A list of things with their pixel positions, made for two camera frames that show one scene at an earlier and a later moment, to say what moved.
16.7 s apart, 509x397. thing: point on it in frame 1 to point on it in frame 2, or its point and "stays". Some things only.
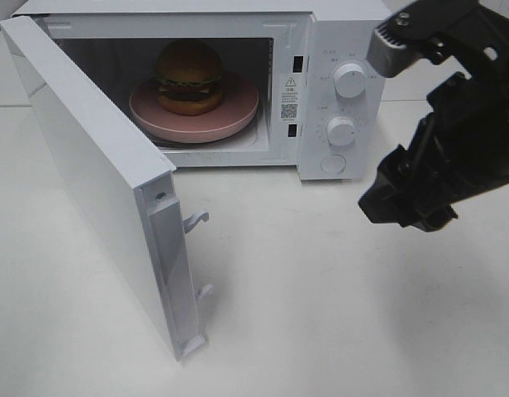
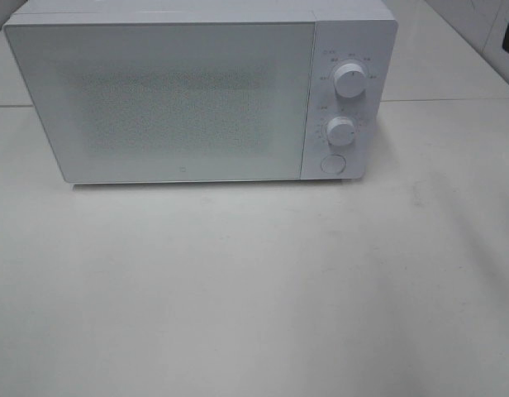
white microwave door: [130, 181] to [146, 102]
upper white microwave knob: [349, 80] stays
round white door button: [333, 164] stays
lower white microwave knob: [340, 131] stays
